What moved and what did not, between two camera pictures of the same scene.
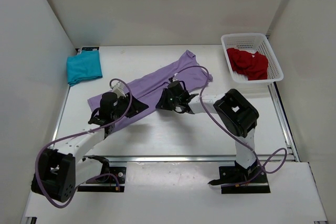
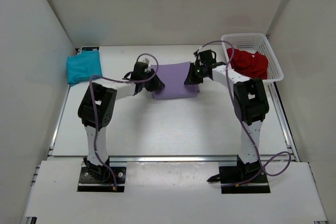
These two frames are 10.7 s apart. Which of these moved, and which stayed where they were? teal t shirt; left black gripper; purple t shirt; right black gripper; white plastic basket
Moved: right black gripper; purple t shirt; left black gripper
Stayed: teal t shirt; white plastic basket
